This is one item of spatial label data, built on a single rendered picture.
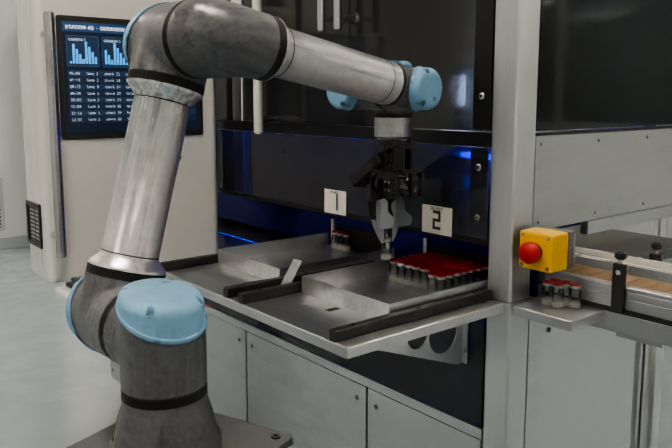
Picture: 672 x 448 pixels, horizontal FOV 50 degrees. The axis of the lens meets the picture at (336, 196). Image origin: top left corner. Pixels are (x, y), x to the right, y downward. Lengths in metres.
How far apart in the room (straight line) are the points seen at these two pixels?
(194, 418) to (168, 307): 0.16
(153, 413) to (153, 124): 0.41
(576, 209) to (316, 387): 0.84
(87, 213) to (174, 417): 1.06
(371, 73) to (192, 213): 1.06
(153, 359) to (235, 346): 1.33
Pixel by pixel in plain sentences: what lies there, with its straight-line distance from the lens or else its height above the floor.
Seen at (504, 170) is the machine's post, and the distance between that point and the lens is 1.41.
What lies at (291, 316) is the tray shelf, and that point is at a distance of 1.33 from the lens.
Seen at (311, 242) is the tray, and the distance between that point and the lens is 1.91.
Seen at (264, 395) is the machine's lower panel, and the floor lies 0.41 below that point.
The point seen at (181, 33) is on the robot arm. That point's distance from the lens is 1.03.
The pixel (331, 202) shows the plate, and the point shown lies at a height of 1.02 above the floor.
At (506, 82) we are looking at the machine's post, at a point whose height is 1.30.
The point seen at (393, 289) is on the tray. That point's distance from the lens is 1.51.
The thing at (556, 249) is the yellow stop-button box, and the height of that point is 1.00.
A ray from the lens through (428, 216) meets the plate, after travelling 1.55.
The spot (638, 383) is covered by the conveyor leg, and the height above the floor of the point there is 0.74.
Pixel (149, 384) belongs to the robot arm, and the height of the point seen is 0.91.
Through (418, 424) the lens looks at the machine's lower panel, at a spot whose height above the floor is 0.55.
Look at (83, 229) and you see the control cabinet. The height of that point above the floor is 0.94.
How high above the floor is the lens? 1.28
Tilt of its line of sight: 8 degrees down
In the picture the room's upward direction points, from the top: straight up
